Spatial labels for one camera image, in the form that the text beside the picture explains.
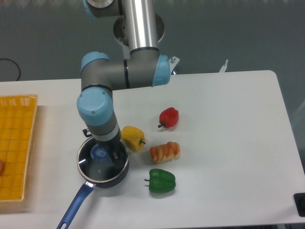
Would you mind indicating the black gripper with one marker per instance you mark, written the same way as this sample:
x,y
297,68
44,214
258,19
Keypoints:
x,y
112,146

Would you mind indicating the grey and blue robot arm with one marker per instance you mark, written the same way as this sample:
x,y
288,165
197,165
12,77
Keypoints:
x,y
100,76

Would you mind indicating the yellow bell pepper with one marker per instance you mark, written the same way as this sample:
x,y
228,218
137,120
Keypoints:
x,y
133,137

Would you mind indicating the green bell pepper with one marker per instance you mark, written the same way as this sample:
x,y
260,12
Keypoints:
x,y
161,181

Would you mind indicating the toy bread loaf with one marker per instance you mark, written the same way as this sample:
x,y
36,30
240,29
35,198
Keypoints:
x,y
165,152

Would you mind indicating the red bell pepper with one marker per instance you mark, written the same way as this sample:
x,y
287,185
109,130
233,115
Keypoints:
x,y
168,118

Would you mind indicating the yellow plastic basket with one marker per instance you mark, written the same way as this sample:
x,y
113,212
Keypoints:
x,y
17,118

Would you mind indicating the black device at table edge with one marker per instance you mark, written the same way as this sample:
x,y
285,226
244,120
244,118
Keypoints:
x,y
300,203

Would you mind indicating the blue saucepan with handle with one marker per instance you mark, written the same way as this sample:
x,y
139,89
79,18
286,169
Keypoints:
x,y
85,189

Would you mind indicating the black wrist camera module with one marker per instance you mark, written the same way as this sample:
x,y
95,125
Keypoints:
x,y
86,132

